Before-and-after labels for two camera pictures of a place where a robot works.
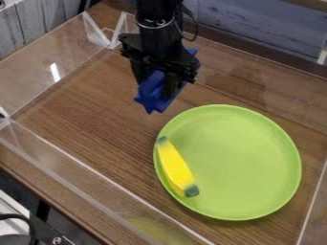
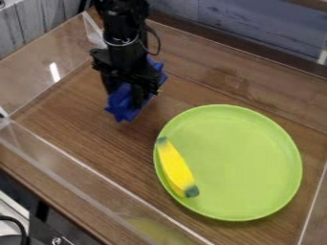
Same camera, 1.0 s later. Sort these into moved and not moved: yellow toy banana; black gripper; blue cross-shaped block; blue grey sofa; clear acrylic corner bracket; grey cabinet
Moved: black gripper; blue cross-shaped block
Not moved: grey cabinet; clear acrylic corner bracket; yellow toy banana; blue grey sofa
